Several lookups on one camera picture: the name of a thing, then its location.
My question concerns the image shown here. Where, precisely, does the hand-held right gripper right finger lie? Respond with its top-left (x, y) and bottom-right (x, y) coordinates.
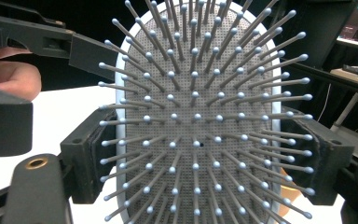
top-left (280, 106), bottom-right (355, 206)

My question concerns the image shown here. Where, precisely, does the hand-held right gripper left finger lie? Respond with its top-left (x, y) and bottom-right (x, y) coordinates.
top-left (60, 106), bottom-right (119, 205)

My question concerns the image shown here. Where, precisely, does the light blue hairbrush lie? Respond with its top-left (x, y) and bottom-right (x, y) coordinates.
top-left (97, 0), bottom-right (317, 224)

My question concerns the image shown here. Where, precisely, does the white metal desk stand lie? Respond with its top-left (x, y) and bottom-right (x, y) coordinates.
top-left (329, 65), bottom-right (358, 133)

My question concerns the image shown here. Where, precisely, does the small dark device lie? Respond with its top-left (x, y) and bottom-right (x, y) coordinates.
top-left (342, 63), bottom-right (358, 76)

